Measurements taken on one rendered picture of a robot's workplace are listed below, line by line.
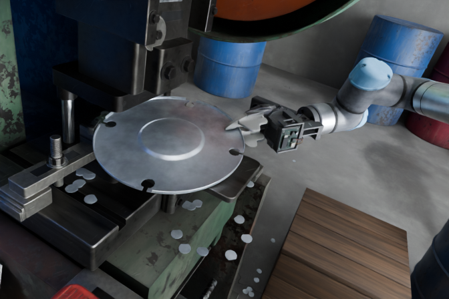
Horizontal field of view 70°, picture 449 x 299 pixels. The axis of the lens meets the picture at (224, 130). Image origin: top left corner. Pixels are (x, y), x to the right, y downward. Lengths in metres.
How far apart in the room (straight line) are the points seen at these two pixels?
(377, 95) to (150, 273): 0.57
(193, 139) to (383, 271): 0.82
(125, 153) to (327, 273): 0.76
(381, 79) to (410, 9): 3.05
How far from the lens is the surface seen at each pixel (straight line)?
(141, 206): 0.62
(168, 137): 0.64
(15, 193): 0.62
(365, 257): 1.24
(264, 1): 0.85
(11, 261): 0.70
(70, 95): 0.66
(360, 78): 0.75
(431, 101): 0.77
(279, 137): 0.68
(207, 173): 0.58
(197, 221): 0.69
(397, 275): 1.26
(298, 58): 3.95
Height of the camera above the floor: 1.14
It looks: 29 degrees down
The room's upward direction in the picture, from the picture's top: 13 degrees clockwise
